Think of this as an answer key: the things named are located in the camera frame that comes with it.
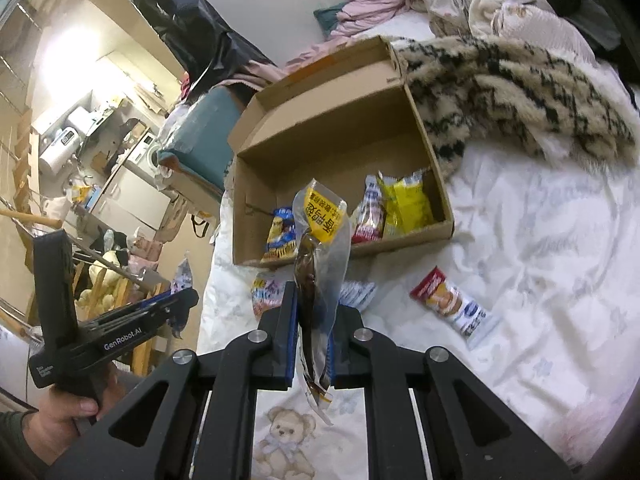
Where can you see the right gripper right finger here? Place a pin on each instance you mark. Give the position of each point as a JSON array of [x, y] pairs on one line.
[[348, 364]]

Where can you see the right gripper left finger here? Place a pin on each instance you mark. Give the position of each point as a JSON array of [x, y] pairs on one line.
[[274, 369]]

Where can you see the large white blue snack bag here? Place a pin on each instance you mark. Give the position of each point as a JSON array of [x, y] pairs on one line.
[[357, 295]]

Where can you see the colourful red chip bag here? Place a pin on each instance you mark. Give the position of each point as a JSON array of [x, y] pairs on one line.
[[266, 292]]

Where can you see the red white cake snack packet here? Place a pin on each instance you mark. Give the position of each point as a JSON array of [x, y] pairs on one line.
[[463, 313]]

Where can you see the clear yellow-label snack packet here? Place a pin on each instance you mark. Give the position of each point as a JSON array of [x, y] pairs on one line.
[[323, 242]]

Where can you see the person's left hand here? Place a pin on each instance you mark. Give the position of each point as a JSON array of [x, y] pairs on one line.
[[51, 430]]

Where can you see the yellow wooden furniture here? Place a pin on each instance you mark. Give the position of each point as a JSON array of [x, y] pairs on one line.
[[101, 290]]

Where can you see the blue gold snack packet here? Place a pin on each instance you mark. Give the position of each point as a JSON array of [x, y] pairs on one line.
[[281, 239]]

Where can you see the red white small packet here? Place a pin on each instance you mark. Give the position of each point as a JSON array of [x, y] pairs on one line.
[[368, 219]]

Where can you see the yellow snack packet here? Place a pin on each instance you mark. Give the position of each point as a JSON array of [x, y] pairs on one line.
[[407, 207]]

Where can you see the white water heater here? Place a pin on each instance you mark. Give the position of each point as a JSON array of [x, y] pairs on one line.
[[62, 148]]

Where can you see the white floral bear duvet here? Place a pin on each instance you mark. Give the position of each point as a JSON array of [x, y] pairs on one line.
[[537, 293]]

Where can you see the white washing machine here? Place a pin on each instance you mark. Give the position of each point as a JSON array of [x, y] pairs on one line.
[[142, 159]]

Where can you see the brown cardboard box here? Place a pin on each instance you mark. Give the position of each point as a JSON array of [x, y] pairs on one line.
[[336, 120]]

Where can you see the teal upholstered chair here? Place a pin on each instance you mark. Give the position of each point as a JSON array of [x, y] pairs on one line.
[[194, 156]]

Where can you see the cream black fuzzy blanket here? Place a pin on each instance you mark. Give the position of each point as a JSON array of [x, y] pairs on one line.
[[541, 101]]

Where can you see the black plastic bag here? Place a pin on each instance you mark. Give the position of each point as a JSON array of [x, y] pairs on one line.
[[208, 49]]

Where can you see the teal pillow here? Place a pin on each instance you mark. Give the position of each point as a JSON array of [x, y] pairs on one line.
[[332, 21]]

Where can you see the pink crumpled bedding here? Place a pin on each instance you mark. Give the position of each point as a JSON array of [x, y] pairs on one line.
[[362, 15]]

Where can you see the cream crumpled bedding pile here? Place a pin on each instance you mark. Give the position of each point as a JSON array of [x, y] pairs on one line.
[[533, 21]]

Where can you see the dark clothes pile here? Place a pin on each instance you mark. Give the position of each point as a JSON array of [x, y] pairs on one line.
[[591, 19]]

